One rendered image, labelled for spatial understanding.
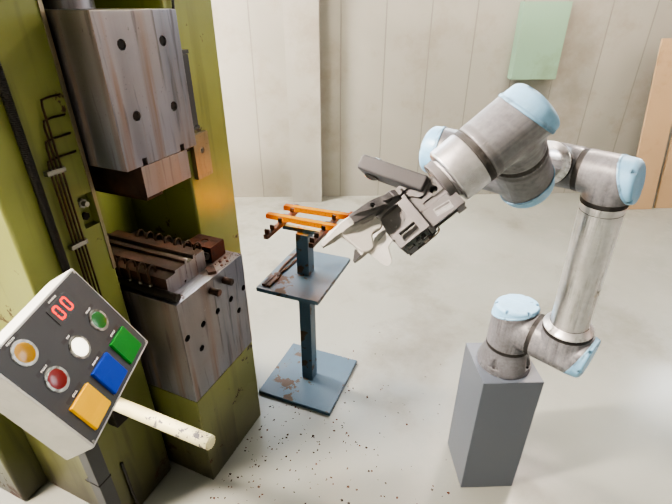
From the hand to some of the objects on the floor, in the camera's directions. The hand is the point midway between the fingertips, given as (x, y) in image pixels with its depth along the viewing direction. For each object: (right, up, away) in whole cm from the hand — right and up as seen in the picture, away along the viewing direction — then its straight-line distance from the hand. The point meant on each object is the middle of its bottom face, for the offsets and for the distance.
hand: (335, 252), depth 71 cm
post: (-67, -117, +85) cm, 159 cm away
